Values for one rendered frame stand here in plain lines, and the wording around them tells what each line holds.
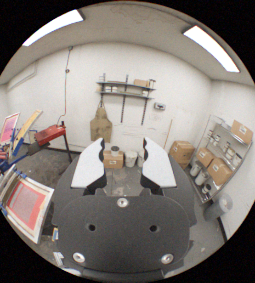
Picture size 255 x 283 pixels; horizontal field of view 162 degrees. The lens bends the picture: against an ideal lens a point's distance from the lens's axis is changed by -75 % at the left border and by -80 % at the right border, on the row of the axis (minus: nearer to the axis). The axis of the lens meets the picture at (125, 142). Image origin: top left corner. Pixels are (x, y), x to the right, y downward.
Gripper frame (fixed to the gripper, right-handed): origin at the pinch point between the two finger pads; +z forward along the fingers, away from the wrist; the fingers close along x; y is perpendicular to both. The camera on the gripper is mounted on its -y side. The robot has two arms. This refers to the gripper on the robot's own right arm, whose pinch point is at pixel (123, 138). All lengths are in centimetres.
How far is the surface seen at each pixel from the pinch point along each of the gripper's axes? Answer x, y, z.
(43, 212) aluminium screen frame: -67, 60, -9
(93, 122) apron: -71, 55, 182
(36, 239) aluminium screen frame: -67, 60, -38
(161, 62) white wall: 82, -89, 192
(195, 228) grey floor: 140, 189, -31
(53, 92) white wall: -178, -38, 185
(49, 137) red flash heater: -125, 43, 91
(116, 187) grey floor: -20, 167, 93
